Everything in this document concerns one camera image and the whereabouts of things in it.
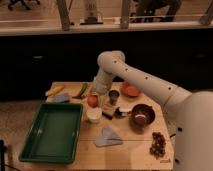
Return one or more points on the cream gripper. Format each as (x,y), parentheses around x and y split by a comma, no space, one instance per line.
(101,98)

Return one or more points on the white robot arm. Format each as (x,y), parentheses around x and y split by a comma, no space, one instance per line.
(194,111)

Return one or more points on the metal cup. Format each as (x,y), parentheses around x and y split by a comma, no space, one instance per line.
(113,96)

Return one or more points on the white paper cup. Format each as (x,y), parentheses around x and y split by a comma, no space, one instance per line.
(94,114)

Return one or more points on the green cucumber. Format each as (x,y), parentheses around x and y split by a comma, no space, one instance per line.
(83,89)

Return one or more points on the wooden block with black edge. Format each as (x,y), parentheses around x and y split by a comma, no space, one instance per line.
(108,111)

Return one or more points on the black and white small object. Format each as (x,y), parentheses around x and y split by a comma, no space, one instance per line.
(122,112)

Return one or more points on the orange bowl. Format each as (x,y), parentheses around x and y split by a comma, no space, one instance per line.
(129,90)

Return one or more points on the blue grey sponge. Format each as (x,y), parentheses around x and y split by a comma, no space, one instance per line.
(61,98)

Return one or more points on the grey folded cloth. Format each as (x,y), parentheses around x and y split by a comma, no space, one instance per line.
(108,137)

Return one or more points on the dark brown bowl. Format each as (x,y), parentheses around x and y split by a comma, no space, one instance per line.
(142,115)

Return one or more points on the green plastic tray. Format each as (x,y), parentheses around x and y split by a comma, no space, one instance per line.
(54,134)

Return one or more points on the bunch of dark grapes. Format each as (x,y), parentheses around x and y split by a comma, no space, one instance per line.
(157,148)

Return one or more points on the red and white background device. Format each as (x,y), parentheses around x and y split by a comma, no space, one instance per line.
(90,13)

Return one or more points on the black office chair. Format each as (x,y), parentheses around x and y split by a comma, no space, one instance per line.
(13,2)

